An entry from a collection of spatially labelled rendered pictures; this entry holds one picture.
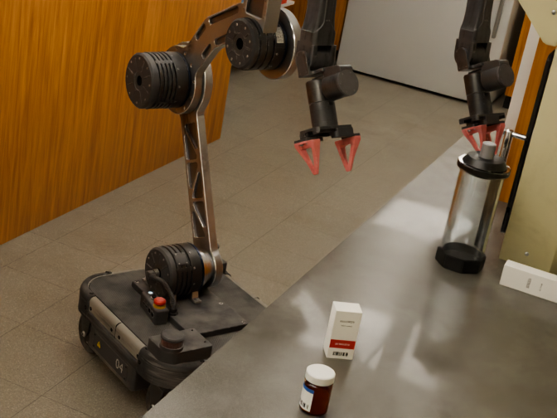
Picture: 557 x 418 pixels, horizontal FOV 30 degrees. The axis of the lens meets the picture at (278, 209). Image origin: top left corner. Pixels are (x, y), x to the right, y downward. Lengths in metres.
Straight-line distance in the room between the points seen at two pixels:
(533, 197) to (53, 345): 1.83
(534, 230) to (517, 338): 0.36
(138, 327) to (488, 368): 1.55
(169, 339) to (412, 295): 1.10
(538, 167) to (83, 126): 2.54
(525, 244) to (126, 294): 1.49
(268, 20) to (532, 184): 0.96
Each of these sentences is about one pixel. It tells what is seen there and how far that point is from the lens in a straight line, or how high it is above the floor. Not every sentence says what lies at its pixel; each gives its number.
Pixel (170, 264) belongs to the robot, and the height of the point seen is 0.39.
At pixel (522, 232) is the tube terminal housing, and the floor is 1.01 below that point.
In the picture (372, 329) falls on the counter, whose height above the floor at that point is 0.94.
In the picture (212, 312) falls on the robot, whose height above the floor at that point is 0.26.
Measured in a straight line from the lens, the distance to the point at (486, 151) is 2.12.
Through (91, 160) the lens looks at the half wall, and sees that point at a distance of 4.52.
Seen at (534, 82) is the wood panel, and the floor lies 1.25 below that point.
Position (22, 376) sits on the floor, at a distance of 3.34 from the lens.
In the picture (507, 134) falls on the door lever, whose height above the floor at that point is 1.20.
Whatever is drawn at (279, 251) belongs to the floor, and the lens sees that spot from 4.39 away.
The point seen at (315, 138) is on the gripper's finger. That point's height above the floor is 1.10.
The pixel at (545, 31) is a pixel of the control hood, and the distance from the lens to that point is 2.17.
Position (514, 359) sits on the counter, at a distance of 1.90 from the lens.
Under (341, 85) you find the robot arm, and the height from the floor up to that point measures 1.24.
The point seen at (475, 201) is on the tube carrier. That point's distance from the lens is 2.12.
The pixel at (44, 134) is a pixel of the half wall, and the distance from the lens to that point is 4.16.
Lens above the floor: 1.79
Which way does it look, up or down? 22 degrees down
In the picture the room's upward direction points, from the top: 10 degrees clockwise
